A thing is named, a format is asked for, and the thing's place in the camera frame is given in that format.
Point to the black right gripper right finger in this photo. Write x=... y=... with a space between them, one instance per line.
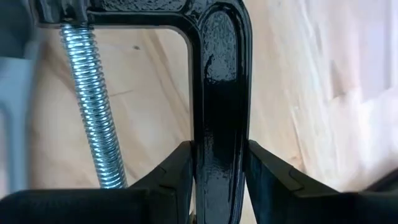
x=295 y=205

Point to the black C-clamp with silver screw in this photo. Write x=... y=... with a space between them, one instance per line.
x=220 y=93

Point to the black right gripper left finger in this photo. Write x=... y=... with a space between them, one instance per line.
x=155 y=202

